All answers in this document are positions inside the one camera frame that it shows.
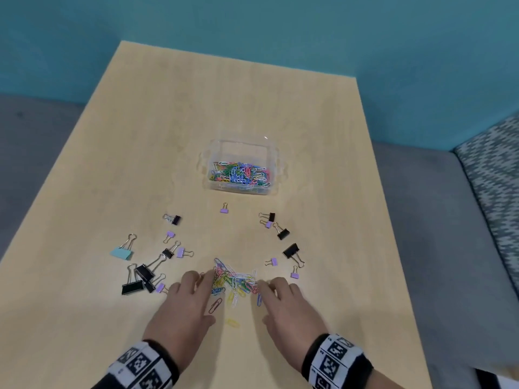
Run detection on person's right hand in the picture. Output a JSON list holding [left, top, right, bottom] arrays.
[[256, 277, 327, 363]]

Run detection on clear plastic box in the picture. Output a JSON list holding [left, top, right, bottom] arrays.
[[198, 138, 289, 196]]

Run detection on person's left hand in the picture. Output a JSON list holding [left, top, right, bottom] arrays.
[[143, 270, 217, 371]]

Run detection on marker-printed left wristband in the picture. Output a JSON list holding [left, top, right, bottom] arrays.
[[107, 340, 180, 389]]

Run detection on person's right forearm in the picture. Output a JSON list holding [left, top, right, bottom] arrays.
[[365, 368, 411, 389]]

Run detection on boxed heap of colourful paper clips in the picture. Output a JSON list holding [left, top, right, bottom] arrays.
[[209, 160, 271, 190]]

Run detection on marker-printed right wristband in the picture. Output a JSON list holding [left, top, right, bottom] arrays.
[[301, 333, 374, 389]]

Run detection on large black binder clip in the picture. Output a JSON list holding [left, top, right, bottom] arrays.
[[135, 254, 168, 282], [121, 264, 145, 296]]

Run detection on light blue binder clip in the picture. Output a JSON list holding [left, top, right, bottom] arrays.
[[110, 233, 138, 261]]

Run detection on marker-printed wristband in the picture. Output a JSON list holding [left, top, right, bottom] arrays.
[[107, 340, 180, 389], [301, 333, 374, 389]]

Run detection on grey patterned cushion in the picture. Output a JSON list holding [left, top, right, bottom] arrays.
[[453, 115, 519, 300]]

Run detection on pile of colourful paper clips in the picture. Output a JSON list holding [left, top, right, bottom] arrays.
[[211, 257, 262, 307]]

